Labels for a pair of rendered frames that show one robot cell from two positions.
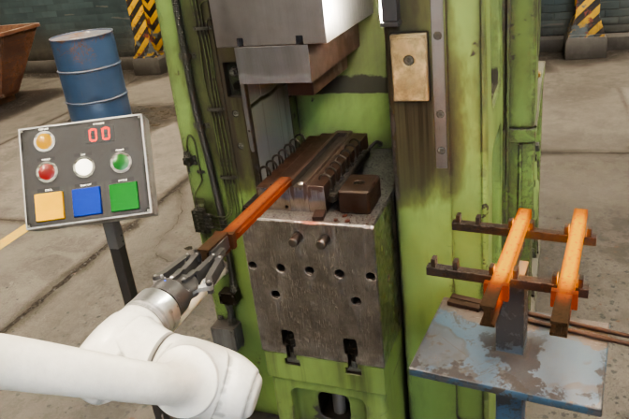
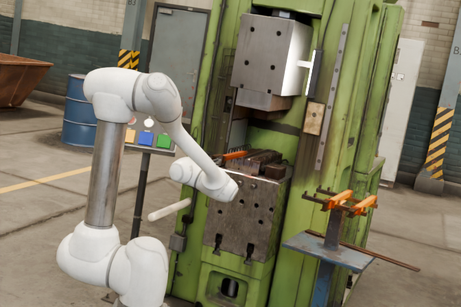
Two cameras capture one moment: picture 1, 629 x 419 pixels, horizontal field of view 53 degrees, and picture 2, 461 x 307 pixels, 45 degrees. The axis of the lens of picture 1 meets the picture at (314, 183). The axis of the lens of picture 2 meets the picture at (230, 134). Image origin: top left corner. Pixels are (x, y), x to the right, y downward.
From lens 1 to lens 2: 1.48 m
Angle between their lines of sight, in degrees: 14
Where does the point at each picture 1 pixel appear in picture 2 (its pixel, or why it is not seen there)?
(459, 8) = (341, 98)
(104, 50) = not seen: hidden behind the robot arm
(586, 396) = (357, 265)
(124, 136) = not seen: hidden behind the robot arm
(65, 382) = (193, 149)
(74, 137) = not seen: hidden behind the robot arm
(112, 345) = (188, 162)
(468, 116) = (335, 147)
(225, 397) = (226, 187)
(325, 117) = (262, 141)
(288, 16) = (267, 80)
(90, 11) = (87, 67)
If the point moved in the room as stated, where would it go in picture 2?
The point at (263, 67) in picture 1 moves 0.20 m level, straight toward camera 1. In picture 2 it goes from (248, 99) to (252, 103)
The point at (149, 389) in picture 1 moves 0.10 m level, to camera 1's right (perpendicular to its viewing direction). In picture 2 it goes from (210, 166) to (237, 170)
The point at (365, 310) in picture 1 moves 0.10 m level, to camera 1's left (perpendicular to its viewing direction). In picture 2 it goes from (263, 228) to (245, 225)
